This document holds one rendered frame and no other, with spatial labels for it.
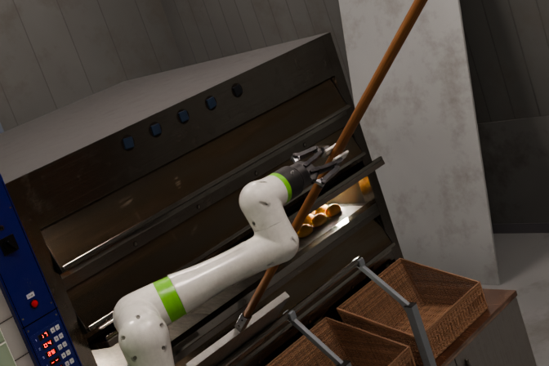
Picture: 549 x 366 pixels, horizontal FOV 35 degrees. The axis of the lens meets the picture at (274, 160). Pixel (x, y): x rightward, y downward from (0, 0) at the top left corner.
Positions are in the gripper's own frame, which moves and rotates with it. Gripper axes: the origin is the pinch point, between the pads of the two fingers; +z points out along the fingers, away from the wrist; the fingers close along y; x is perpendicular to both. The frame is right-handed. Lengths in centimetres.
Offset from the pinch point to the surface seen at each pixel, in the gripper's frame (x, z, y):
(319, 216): -150, 120, -35
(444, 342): -140, 107, 54
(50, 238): -103, -31, -73
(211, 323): -144, 23, -20
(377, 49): -184, 316, -126
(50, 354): -124, -51, -41
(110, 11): -333, 301, -370
